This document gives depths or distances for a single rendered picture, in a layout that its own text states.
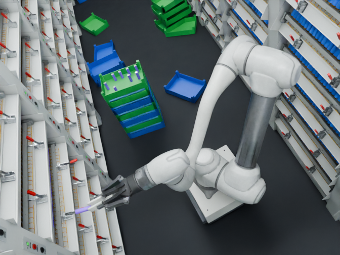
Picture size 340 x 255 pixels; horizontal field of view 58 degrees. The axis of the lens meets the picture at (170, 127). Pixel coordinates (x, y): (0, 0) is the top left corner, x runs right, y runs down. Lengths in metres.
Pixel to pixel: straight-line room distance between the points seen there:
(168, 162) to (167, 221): 0.98
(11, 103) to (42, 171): 0.31
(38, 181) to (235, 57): 0.94
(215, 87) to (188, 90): 1.36
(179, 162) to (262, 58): 0.51
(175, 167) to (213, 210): 0.63
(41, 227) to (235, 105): 1.69
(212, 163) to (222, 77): 0.47
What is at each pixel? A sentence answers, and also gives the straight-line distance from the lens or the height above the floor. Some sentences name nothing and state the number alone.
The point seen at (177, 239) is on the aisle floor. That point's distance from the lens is 2.04.
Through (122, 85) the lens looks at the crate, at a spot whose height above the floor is 0.48.
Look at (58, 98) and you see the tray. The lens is 1.95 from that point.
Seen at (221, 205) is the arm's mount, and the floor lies 0.30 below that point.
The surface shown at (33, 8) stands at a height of 0.94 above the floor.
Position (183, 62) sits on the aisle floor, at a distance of 2.87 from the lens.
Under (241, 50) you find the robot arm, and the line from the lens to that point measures 1.30.
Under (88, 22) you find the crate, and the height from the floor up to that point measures 0.01.
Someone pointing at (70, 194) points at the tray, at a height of 0.73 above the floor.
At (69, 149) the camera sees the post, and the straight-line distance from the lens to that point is 1.76.
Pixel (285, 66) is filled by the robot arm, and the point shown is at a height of 1.04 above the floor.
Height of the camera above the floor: 1.92
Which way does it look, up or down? 52 degrees down
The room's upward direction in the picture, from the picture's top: 24 degrees counter-clockwise
